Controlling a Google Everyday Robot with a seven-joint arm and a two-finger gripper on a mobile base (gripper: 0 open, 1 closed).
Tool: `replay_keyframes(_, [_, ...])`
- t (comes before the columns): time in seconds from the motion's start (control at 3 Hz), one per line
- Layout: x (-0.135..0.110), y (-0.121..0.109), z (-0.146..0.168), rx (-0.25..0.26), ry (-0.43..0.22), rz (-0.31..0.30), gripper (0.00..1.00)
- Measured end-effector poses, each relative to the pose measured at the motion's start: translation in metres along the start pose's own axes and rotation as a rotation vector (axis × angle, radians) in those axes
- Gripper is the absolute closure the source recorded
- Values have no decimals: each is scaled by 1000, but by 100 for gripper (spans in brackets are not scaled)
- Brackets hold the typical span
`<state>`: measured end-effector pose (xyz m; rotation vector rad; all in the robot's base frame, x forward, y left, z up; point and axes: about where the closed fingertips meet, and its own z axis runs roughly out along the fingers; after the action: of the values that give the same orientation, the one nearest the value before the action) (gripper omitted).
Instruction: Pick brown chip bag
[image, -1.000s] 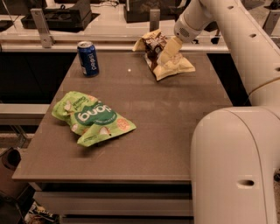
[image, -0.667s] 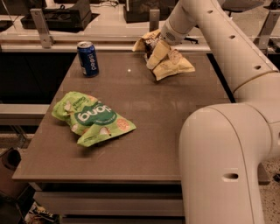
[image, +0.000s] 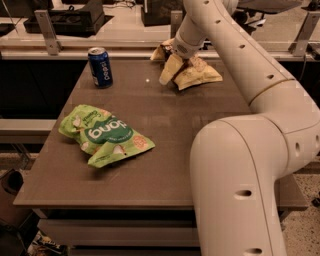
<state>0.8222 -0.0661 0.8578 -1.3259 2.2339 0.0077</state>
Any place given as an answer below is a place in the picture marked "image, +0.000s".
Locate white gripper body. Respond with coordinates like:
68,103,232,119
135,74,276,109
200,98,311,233
173,14,207,59

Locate brown and yellow chip bag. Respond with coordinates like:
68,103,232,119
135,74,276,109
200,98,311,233
150,39,223,90

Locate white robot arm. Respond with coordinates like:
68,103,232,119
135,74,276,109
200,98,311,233
173,0,320,256

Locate green chip bag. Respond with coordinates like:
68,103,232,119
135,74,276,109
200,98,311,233
59,105,155,168

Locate dark monitor box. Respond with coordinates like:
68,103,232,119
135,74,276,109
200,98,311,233
141,0,184,27

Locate black office chair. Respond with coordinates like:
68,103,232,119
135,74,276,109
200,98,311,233
232,0,301,25

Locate blue soda can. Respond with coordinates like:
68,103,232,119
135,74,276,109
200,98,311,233
88,47,113,88

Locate black box on desk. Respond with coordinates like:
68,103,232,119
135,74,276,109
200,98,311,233
35,0,113,37

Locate grey table drawer front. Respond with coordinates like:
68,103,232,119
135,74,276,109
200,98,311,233
38,219,200,247

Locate middle metal bracket post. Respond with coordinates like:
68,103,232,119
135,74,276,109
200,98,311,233
170,10,183,38

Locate metal bracket post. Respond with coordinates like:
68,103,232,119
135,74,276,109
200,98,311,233
289,11,320,57
34,10,62,56
170,10,183,38

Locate right metal bracket post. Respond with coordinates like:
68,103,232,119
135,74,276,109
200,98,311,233
289,11,320,57

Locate left metal bracket post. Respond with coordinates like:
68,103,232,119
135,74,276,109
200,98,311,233
34,10,62,56

